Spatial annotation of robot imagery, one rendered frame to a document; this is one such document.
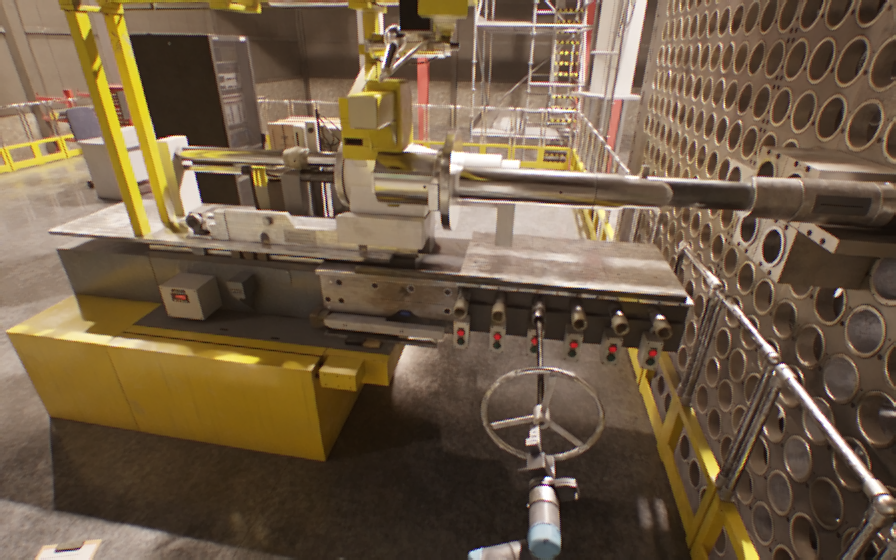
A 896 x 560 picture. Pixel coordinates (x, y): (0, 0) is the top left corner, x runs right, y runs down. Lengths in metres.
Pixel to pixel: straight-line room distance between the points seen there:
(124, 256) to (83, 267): 0.32
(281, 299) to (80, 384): 1.16
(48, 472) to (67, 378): 0.46
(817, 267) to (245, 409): 2.89
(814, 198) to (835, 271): 0.59
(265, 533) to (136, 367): 1.05
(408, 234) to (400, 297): 0.36
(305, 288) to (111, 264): 1.15
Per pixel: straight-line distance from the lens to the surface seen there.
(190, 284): 2.65
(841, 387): 3.15
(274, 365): 2.25
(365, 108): 1.54
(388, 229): 2.04
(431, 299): 2.20
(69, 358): 3.02
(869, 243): 2.49
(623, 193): 1.77
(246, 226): 2.53
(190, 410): 2.74
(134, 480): 2.84
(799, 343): 3.33
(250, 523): 2.43
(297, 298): 2.50
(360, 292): 2.29
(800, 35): 3.92
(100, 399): 3.09
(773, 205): 2.30
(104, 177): 7.77
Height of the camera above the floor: 1.89
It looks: 27 degrees down
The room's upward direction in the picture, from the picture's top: 1 degrees clockwise
